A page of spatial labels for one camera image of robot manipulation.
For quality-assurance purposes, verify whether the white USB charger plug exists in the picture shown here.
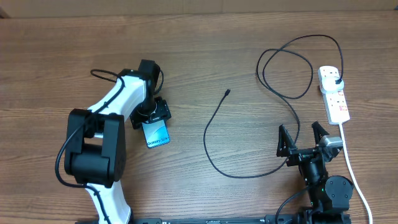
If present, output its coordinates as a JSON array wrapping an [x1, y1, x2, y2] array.
[[320, 77, 345, 94]]

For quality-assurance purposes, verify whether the white power strip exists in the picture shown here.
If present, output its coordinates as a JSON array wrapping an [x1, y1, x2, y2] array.
[[318, 65, 350, 125]]

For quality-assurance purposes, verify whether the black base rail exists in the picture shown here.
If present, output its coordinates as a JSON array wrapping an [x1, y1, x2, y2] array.
[[129, 215, 351, 224]]

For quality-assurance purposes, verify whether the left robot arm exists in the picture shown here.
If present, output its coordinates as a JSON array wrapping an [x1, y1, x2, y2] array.
[[55, 59, 172, 223]]

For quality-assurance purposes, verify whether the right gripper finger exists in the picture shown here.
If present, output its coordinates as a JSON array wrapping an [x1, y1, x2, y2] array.
[[276, 124, 297, 157], [312, 121, 329, 144]]

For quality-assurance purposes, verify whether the blue Samsung Galaxy smartphone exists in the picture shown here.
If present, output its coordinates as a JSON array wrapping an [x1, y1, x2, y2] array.
[[142, 120, 170, 148]]

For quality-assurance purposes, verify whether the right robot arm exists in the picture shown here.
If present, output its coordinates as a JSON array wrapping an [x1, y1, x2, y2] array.
[[266, 121, 354, 223]]

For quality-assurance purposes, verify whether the white power strip cord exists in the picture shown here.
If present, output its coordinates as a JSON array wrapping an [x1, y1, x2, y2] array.
[[338, 123, 374, 224]]

